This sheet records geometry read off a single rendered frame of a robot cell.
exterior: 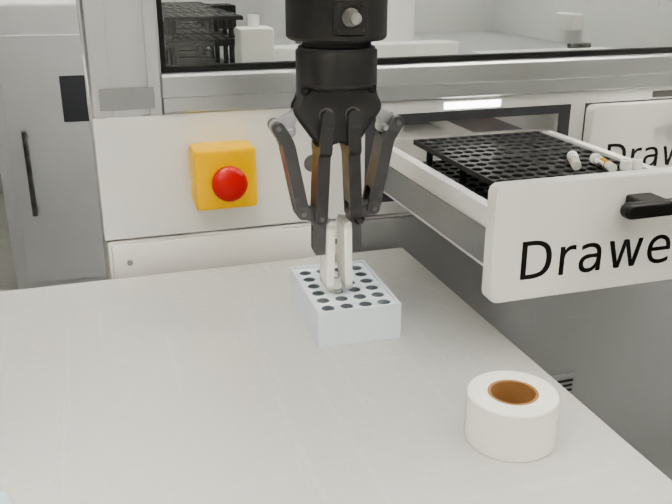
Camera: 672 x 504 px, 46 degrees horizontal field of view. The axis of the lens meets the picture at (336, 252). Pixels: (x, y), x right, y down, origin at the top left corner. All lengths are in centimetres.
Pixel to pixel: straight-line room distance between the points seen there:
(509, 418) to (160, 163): 53
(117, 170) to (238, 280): 19
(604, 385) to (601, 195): 62
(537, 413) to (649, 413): 82
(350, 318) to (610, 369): 65
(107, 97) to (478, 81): 46
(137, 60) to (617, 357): 84
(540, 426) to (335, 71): 34
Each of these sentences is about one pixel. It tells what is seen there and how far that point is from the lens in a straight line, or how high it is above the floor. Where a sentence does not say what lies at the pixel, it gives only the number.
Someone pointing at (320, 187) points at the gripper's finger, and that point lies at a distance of 76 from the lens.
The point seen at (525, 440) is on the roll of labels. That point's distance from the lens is 62.
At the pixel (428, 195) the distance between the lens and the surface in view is 88.
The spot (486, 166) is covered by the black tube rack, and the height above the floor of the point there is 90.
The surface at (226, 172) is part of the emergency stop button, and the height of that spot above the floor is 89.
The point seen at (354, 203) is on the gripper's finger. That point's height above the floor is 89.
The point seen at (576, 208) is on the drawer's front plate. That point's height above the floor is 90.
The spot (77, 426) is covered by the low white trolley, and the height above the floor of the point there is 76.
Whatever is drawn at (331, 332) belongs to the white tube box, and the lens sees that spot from 77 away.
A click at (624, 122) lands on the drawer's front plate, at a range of 116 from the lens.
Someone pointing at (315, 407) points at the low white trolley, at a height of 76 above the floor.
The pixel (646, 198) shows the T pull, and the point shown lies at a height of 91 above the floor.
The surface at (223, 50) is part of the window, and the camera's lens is 96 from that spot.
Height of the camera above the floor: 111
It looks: 20 degrees down
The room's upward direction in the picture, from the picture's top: straight up
